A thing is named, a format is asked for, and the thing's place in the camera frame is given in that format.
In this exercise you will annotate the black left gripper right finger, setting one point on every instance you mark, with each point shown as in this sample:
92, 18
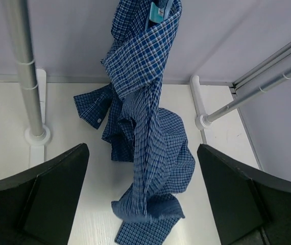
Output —
249, 206

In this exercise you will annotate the white and silver clothes rack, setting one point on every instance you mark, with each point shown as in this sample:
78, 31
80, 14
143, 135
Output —
33, 84

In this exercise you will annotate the light blue shirt tag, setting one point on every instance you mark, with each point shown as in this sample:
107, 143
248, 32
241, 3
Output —
156, 14

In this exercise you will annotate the aluminium frame post right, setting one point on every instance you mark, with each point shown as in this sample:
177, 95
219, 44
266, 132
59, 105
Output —
265, 65

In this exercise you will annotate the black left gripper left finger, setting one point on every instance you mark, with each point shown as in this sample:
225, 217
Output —
38, 205

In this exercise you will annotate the light blue wire hanger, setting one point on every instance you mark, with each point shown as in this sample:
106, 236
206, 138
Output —
167, 9

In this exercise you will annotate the blue plaid shirt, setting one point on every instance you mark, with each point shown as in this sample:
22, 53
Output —
152, 138

